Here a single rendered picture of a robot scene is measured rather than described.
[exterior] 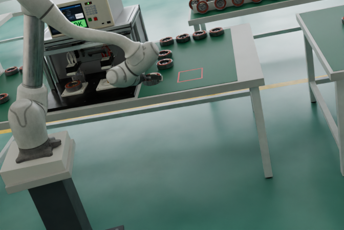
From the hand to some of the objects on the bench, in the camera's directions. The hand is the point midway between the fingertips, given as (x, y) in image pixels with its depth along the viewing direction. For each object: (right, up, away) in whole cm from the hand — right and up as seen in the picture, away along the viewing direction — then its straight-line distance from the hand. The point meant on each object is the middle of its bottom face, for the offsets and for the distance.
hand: (151, 78), depth 255 cm
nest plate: (-53, -5, +47) cm, 71 cm away
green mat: (+24, +16, +56) cm, 63 cm away
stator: (-108, -13, +65) cm, 127 cm away
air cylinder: (-52, +1, +60) cm, 80 cm away
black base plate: (-41, -5, +48) cm, 63 cm away
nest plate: (-30, -1, +44) cm, 53 cm away
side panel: (-6, +19, +76) cm, 79 cm away
